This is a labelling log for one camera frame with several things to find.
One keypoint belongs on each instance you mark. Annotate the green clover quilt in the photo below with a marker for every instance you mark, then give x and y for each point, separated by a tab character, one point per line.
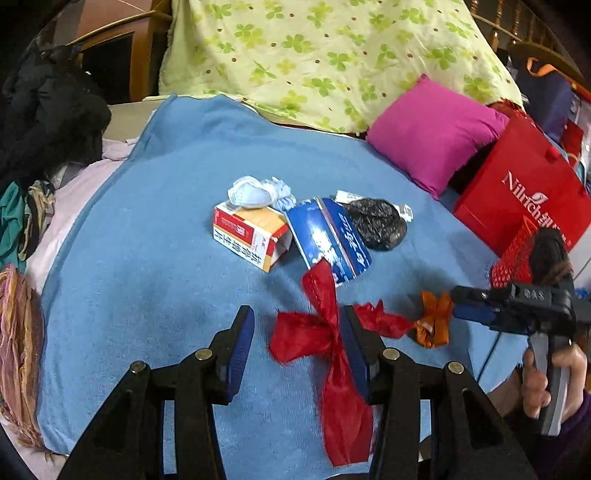
329	65

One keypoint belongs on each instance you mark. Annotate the black plastic bag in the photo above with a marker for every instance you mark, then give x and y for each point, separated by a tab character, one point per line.
378	222

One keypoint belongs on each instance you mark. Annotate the striped pink orange scarf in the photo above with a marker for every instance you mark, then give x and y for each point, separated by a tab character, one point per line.
22	337

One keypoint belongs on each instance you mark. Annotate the blue towel blanket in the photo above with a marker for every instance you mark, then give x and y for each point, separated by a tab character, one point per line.
140	277

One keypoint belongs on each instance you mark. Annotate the navy bag orange handles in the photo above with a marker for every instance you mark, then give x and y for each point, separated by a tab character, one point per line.
549	96

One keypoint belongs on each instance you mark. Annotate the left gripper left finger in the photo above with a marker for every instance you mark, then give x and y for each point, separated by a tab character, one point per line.
124	440

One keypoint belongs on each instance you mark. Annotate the white bed sheet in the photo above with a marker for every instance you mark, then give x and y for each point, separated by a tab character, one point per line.
69	202

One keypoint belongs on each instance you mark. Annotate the teal garment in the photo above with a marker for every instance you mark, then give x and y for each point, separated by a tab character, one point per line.
12	224

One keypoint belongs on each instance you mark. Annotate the red mesh trash basket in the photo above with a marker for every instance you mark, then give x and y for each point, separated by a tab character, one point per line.
513	265

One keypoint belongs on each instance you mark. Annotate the wooden cabinet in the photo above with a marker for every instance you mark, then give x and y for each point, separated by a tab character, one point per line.
122	52

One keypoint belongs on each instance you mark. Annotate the orange wrapper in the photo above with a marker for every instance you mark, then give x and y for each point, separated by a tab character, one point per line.
433	329

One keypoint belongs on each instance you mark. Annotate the magenta pillow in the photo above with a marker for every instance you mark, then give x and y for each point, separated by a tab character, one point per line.
430	132

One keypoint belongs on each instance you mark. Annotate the red Nilrich shopping bag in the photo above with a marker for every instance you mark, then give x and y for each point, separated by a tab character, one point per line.
524	177

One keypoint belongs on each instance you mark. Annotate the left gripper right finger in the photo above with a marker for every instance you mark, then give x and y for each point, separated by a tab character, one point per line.
436	423

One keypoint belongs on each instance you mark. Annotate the white purple pill box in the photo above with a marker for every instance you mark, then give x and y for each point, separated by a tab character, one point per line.
343	197

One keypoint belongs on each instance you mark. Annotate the red ribbon bow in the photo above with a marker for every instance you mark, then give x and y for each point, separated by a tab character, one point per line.
347	420

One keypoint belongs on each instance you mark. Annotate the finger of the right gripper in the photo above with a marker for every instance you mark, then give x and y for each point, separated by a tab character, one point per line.
469	294
479	313

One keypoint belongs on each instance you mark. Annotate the blue white carton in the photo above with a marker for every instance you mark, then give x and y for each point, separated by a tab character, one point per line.
322	230

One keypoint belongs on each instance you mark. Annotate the red orange medicine box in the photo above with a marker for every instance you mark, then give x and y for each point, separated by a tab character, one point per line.
260	236

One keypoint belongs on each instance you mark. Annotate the black clothes pile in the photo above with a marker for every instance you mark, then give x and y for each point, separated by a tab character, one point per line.
50	114

